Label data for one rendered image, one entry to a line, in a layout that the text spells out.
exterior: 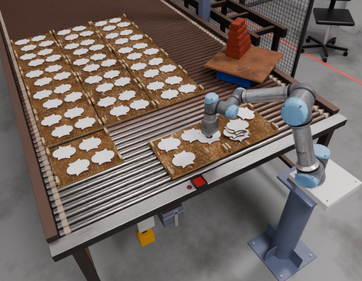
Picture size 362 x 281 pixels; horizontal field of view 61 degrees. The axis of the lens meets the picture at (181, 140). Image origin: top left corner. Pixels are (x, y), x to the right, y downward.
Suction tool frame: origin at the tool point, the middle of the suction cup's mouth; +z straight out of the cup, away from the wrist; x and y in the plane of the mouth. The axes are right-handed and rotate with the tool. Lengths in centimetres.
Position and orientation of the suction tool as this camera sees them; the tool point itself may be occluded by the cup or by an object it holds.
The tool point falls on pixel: (209, 137)
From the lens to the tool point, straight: 193.1
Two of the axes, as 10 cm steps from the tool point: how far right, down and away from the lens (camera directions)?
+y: -7.1, 5.0, -4.9
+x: 7.0, 4.8, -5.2
